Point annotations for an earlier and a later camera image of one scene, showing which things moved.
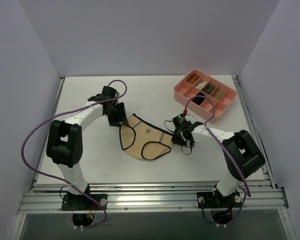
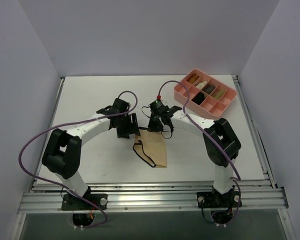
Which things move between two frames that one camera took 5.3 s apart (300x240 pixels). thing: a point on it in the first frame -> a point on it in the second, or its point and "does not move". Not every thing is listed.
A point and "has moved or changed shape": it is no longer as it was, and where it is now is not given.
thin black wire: [181, 146] -> [161, 133]
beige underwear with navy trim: [144, 141] has moved or changed shape
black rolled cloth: [198, 100] does not move
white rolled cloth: [200, 85] does not move
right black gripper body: [178, 136] -> [155, 122]
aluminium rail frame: [148, 196] does not move
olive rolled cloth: [218, 95] does not move
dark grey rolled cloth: [209, 88] does not move
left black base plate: [78, 202] does not move
